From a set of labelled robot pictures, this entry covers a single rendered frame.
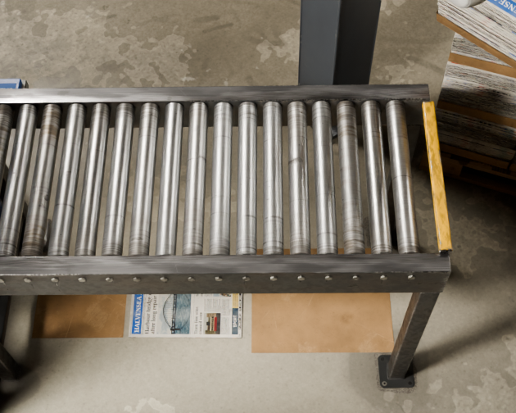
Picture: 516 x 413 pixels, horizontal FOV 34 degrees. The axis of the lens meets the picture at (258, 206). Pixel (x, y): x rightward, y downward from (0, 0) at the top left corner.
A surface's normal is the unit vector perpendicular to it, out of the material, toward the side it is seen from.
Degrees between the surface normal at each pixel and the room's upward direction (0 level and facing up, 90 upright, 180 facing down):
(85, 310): 0
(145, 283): 90
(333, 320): 0
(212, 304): 1
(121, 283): 90
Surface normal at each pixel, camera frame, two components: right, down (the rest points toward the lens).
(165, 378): -0.02, -0.49
